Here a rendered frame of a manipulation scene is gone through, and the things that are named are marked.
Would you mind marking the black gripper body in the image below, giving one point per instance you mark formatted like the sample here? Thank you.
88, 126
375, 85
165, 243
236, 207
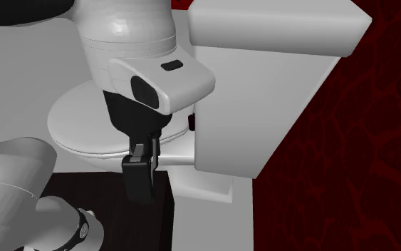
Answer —
134, 116

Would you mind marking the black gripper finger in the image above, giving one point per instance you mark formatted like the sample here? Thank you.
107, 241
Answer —
155, 149
138, 180

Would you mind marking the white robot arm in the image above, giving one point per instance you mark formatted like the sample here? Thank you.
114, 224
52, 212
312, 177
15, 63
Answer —
127, 38

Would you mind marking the dark robot stand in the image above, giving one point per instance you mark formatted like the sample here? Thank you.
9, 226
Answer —
116, 215

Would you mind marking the small dark red object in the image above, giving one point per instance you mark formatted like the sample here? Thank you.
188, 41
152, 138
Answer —
191, 122

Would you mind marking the white toilet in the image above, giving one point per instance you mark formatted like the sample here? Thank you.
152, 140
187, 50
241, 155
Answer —
255, 114

